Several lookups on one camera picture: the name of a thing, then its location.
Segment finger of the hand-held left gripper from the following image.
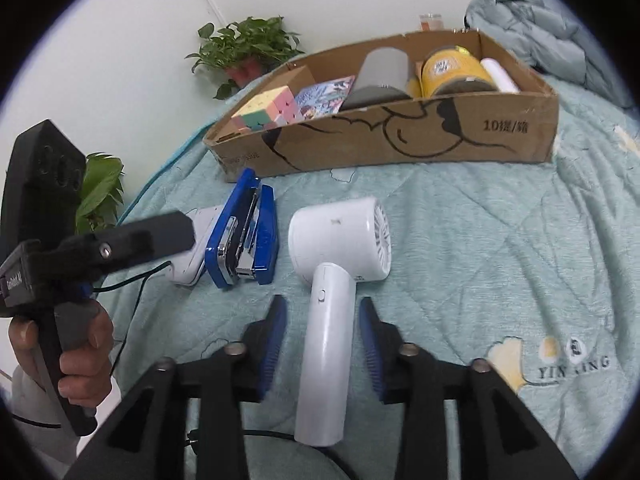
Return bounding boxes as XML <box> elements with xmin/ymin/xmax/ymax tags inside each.
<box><xmin>92</xmin><ymin>210</ymin><xmax>197</xmax><ymax>276</ymax></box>

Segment potted green plant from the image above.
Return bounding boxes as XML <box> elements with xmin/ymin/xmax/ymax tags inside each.
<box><xmin>185</xmin><ymin>16</ymin><xmax>306</xmax><ymax>101</ymax></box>

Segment white rectangular box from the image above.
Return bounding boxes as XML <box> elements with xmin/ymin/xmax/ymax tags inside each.
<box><xmin>167</xmin><ymin>206</ymin><xmax>223</xmax><ymax>287</ymax></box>

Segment cardboard box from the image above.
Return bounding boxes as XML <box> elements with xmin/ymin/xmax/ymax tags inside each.
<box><xmin>202</xmin><ymin>29</ymin><xmax>560</xmax><ymax>183</ymax></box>

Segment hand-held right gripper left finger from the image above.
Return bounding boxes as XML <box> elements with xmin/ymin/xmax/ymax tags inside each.
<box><xmin>62</xmin><ymin>294</ymin><xmax>289</xmax><ymax>480</ymax></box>

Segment grey metal cylinder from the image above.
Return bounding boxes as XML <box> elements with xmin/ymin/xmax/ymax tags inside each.
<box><xmin>341</xmin><ymin>47</ymin><xmax>413</xmax><ymax>111</ymax></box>

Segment folded grey-blue quilt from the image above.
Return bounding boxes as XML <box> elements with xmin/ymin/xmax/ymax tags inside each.
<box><xmin>464</xmin><ymin>0</ymin><xmax>638</xmax><ymax>111</ymax></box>

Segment pastel puzzle cube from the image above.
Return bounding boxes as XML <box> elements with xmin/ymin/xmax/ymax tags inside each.
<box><xmin>230</xmin><ymin>86</ymin><xmax>305</xmax><ymax>133</ymax></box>

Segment blue stapler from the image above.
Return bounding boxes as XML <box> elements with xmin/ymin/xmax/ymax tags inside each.
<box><xmin>205</xmin><ymin>168</ymin><xmax>278</xmax><ymax>289</ymax></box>

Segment colourful picture book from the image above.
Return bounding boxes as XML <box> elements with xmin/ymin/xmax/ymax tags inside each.
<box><xmin>294</xmin><ymin>75</ymin><xmax>357</xmax><ymax>121</ymax></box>

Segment thin black cable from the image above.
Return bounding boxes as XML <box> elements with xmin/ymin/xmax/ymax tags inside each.
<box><xmin>92</xmin><ymin>261</ymin><xmax>173</xmax><ymax>378</ymax></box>

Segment white tube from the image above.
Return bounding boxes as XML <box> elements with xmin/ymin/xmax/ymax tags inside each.
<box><xmin>480</xmin><ymin>58</ymin><xmax>521</xmax><ymax>95</ymax></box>

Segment thick black cable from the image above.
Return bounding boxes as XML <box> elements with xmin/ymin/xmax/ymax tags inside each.
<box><xmin>187</xmin><ymin>427</ymin><xmax>357</xmax><ymax>480</ymax></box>

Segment white hair dryer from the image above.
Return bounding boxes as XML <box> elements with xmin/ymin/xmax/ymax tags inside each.
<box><xmin>287</xmin><ymin>196</ymin><xmax>393</xmax><ymax>447</ymax></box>

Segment person's left hand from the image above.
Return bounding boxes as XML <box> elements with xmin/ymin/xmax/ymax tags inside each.
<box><xmin>9</xmin><ymin>302</ymin><xmax>115</xmax><ymax>413</ymax></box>

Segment yellow jar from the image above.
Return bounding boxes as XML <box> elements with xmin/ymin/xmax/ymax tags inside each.
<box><xmin>419</xmin><ymin>46</ymin><xmax>500</xmax><ymax>98</ymax></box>

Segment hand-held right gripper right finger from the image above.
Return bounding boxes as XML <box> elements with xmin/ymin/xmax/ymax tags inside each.
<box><xmin>357</xmin><ymin>296</ymin><xmax>581</xmax><ymax>480</ymax></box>

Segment teal bed blanket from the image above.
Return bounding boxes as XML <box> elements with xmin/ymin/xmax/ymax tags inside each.
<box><xmin>95</xmin><ymin>72</ymin><xmax>640</xmax><ymax>480</ymax></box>

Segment large-leaf green plant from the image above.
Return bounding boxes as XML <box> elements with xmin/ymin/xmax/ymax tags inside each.
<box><xmin>75</xmin><ymin>152</ymin><xmax>126</xmax><ymax>235</ymax></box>

